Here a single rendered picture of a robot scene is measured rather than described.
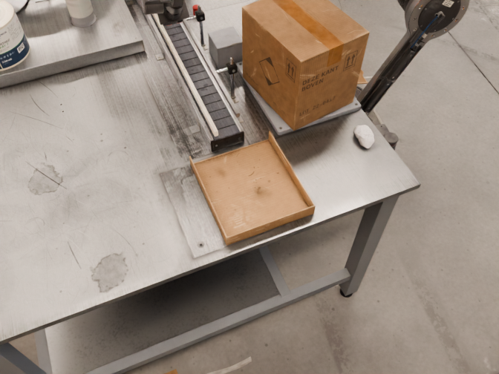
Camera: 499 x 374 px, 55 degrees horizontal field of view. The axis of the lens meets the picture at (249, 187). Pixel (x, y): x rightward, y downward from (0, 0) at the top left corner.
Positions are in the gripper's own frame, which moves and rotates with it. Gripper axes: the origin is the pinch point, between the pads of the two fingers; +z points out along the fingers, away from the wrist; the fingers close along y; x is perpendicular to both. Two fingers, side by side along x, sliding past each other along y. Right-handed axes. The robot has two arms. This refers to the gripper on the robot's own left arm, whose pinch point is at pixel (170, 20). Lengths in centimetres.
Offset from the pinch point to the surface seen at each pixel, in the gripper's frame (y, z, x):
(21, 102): 56, 2, 14
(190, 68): 0.0, -9.2, 19.7
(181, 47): -0.7, -1.4, 10.3
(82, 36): 30.5, 11.0, -4.5
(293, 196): -11, -43, 67
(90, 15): 25.4, 12.1, -11.6
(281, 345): -6, 12, 132
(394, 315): -55, 8, 137
